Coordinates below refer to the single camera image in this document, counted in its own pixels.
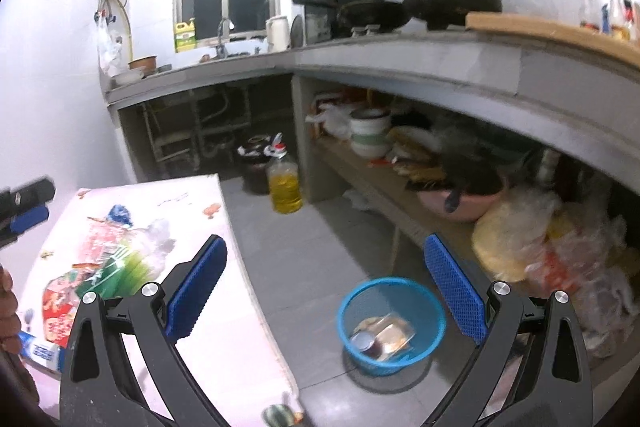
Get red snack bag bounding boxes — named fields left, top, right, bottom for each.
left=42, top=271, right=87, bottom=349

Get metal can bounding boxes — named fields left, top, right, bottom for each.
left=350, top=331, right=384, bottom=358

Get stack of white bowls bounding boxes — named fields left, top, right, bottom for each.
left=348, top=108, right=392, bottom=158

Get white jug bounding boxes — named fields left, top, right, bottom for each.
left=265, top=15, right=291, bottom=54

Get wooden shelf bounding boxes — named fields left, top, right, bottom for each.
left=315, top=134, right=481, bottom=258

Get black wok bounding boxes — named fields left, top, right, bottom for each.
left=291, top=0, right=412, bottom=39

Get grey drain pipes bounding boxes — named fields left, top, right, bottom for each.
left=142, top=87, right=251, bottom=168

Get red print plastic bag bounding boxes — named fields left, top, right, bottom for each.
left=525, top=227, right=632, bottom=344

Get person's left hand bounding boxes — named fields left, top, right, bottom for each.
left=0, top=267, right=24, bottom=356

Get white hanging plastic bag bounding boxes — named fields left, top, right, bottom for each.
left=97, top=14, right=124, bottom=76

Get pink plastic basin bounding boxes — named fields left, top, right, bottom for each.
left=415, top=187, right=504, bottom=223

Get green label plastic bottle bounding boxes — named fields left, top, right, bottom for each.
left=75, top=247, right=162, bottom=304

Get blue white tube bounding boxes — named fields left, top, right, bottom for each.
left=20, top=332, right=65, bottom=374

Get blue plastic basket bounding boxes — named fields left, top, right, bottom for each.
left=336, top=277, right=447, bottom=377

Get yellow filled plastic bag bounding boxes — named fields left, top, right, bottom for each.
left=472, top=199, right=551, bottom=284

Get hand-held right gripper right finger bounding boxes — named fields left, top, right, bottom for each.
left=423, top=233, right=595, bottom=427

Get green dish soap bottle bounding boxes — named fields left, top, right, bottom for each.
left=173, top=18, right=197, bottom=54

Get wooden cutting board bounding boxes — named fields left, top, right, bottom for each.
left=465, top=12, right=640, bottom=68

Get clear plastic box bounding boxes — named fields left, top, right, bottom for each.
left=372, top=313, right=417, bottom=356

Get condiment bottle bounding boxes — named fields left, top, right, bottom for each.
left=578, top=0, right=601, bottom=30
left=602, top=0, right=626, bottom=38
left=623, top=0, right=640, bottom=42

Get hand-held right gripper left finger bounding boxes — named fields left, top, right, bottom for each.
left=59, top=234, right=232, bottom=427

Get blue patterned wrapper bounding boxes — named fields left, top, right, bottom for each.
left=107, top=205, right=134, bottom=228

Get metal faucet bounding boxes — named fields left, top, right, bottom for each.
left=215, top=18, right=235, bottom=58

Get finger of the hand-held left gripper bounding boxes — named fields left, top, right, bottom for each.
left=0, top=178, right=57, bottom=214
left=0, top=205, right=51, bottom=249

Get yellow cooking oil bottle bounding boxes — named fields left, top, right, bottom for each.
left=267, top=147, right=304, bottom=215

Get clear red print wrapper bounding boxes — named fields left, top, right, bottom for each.
left=85, top=217, right=177, bottom=269

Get concrete counter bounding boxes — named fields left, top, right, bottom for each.
left=105, top=32, right=640, bottom=188

